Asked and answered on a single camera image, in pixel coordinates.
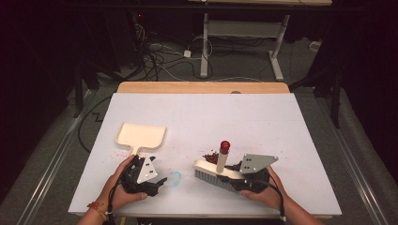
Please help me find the tangle of floor cables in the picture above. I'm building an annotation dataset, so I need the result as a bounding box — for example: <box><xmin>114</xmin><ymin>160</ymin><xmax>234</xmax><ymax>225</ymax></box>
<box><xmin>132</xmin><ymin>22</ymin><xmax>215</xmax><ymax>83</ymax></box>

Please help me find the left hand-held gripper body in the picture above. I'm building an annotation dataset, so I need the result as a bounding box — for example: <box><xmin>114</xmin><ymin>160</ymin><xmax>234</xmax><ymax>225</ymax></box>
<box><xmin>120</xmin><ymin>155</ymin><xmax>161</xmax><ymax>198</ymax></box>

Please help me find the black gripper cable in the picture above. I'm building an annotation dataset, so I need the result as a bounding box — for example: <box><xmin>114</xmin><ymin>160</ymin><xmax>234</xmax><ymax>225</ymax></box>
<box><xmin>105</xmin><ymin>165</ymin><xmax>130</xmax><ymax>225</ymax></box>
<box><xmin>250</xmin><ymin>178</ymin><xmax>287</xmax><ymax>222</ymax></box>

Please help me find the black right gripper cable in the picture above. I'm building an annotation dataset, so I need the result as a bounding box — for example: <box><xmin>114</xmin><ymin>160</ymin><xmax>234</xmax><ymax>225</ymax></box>
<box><xmin>250</xmin><ymin>178</ymin><xmax>287</xmax><ymax>222</ymax></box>

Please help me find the person's left hand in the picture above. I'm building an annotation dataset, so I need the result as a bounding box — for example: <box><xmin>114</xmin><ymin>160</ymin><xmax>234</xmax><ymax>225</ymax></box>
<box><xmin>99</xmin><ymin>154</ymin><xmax>149</xmax><ymax>213</ymax></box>

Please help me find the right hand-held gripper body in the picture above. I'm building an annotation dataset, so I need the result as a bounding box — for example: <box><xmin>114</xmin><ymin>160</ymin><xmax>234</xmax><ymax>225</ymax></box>
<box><xmin>232</xmin><ymin>153</ymin><xmax>280</xmax><ymax>194</ymax></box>

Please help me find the white table mat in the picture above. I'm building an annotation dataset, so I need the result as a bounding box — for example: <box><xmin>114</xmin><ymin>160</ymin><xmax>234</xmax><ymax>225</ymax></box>
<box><xmin>68</xmin><ymin>92</ymin><xmax>343</xmax><ymax>219</ymax></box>

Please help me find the black floor cable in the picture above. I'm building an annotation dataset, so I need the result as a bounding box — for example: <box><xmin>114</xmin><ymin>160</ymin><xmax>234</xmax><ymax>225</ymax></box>
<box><xmin>77</xmin><ymin>94</ymin><xmax>113</xmax><ymax>155</ymax></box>

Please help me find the cream brush with red tip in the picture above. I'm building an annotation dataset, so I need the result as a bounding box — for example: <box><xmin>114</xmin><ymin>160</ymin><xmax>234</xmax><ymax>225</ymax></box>
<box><xmin>192</xmin><ymin>140</ymin><xmax>249</xmax><ymax>192</ymax></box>

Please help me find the white desk frame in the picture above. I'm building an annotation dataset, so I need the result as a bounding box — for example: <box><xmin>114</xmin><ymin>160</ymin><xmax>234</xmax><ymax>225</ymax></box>
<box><xmin>199</xmin><ymin>11</ymin><xmax>291</xmax><ymax>83</ymax></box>

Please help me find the person's right hand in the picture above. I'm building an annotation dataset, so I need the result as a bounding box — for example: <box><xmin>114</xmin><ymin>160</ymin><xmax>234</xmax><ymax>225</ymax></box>
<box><xmin>238</xmin><ymin>165</ymin><xmax>288</xmax><ymax>211</ymax></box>

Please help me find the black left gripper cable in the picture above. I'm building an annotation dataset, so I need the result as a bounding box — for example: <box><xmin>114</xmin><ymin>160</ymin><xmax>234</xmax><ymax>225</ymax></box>
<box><xmin>105</xmin><ymin>165</ymin><xmax>130</xmax><ymax>225</ymax></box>

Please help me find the metal floor rail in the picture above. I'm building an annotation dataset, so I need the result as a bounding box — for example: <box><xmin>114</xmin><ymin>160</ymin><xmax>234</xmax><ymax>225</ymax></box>
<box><xmin>313</xmin><ymin>93</ymin><xmax>390</xmax><ymax>225</ymax></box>
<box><xmin>15</xmin><ymin>90</ymin><xmax>97</xmax><ymax>225</ymax></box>

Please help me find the red orange bracelet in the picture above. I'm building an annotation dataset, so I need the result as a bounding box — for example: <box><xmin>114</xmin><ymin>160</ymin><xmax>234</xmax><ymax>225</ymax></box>
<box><xmin>86</xmin><ymin>201</ymin><xmax>109</xmax><ymax>222</ymax></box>

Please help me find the wooden table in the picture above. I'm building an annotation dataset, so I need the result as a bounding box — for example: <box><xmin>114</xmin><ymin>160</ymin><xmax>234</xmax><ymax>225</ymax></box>
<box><xmin>116</xmin><ymin>81</ymin><xmax>291</xmax><ymax>95</ymax></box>

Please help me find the cream dustpan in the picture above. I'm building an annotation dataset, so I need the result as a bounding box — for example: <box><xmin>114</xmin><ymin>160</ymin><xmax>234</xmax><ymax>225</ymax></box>
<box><xmin>115</xmin><ymin>122</ymin><xmax>167</xmax><ymax>157</ymax></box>

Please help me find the black stand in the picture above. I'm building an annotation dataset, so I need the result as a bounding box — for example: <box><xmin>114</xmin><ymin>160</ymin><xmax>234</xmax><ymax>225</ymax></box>
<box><xmin>288</xmin><ymin>60</ymin><xmax>344</xmax><ymax>129</ymax></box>
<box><xmin>72</xmin><ymin>59</ymin><xmax>100</xmax><ymax>119</ymax></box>

